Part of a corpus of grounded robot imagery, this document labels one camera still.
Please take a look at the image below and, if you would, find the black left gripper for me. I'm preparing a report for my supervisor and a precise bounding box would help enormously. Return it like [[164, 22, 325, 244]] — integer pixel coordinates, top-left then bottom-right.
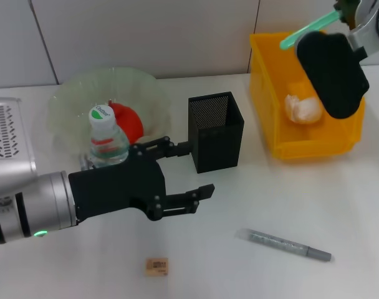
[[67, 135, 216, 222]]

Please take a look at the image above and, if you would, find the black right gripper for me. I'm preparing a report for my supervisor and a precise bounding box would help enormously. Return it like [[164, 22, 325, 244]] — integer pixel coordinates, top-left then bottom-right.
[[333, 0, 362, 28]]

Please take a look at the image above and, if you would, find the mint green pen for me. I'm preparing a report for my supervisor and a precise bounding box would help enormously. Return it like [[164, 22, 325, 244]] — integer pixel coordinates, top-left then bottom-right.
[[279, 8, 342, 50]]

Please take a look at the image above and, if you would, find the red-orange toy orange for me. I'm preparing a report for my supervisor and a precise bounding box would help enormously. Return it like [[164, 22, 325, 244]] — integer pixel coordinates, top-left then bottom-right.
[[109, 100, 145, 146]]

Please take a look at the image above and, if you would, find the clear green-label water bottle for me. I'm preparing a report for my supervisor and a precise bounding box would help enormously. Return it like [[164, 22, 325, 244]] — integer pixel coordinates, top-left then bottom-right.
[[88, 105, 130, 168]]

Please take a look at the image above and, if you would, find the small tan eraser block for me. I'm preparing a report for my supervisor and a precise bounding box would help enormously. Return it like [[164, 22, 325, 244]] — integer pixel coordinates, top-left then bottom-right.
[[145, 257, 170, 277]]

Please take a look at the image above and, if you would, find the white paper ball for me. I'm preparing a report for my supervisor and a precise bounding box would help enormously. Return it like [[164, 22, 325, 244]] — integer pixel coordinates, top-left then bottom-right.
[[284, 94, 324, 125]]

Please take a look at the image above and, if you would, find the black mesh pen holder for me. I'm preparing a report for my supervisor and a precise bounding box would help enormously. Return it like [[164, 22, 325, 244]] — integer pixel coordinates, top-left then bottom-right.
[[187, 92, 245, 174]]

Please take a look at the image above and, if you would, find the grey marker pen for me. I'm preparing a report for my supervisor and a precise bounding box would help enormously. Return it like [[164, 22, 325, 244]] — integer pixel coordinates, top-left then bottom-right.
[[234, 227, 333, 262]]

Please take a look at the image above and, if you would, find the pale green glass fruit plate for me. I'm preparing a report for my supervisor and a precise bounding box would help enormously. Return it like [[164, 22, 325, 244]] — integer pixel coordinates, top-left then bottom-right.
[[46, 65, 173, 163]]

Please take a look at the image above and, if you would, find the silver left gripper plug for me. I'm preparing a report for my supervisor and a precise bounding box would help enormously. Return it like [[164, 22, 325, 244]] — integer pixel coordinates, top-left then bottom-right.
[[79, 153, 93, 171]]

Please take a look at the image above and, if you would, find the yellow plastic bin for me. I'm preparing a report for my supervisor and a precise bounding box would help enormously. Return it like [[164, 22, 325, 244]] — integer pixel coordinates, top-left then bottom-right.
[[249, 29, 366, 161]]

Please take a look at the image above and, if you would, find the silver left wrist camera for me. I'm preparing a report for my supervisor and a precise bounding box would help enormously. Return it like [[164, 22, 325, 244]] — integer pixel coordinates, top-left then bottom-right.
[[0, 97, 38, 200]]

